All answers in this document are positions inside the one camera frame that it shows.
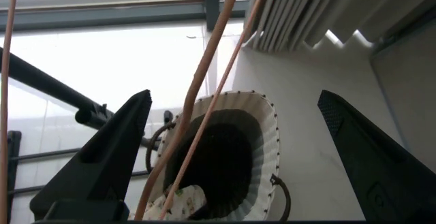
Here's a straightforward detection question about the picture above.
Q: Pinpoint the window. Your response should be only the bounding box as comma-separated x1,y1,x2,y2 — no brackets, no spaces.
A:
0,0,255,33

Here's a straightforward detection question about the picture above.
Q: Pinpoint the black clothes rack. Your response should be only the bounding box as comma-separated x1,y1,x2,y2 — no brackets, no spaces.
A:
0,46,174,224

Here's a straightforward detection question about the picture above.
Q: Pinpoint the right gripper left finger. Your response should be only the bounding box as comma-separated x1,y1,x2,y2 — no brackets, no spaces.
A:
29,89,153,221

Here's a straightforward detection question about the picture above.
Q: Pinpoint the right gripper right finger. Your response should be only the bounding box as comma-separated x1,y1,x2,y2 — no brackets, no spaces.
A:
317,89,436,223

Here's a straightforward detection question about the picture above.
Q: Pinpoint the white laundry basket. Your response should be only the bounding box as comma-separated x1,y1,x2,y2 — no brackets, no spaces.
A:
145,89,292,222

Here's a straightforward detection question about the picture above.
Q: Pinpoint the cream printed garment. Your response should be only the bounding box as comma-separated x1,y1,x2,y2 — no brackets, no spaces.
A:
129,184,208,221

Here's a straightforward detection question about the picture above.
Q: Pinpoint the beige curtain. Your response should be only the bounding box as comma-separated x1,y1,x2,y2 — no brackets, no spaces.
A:
243,0,436,53

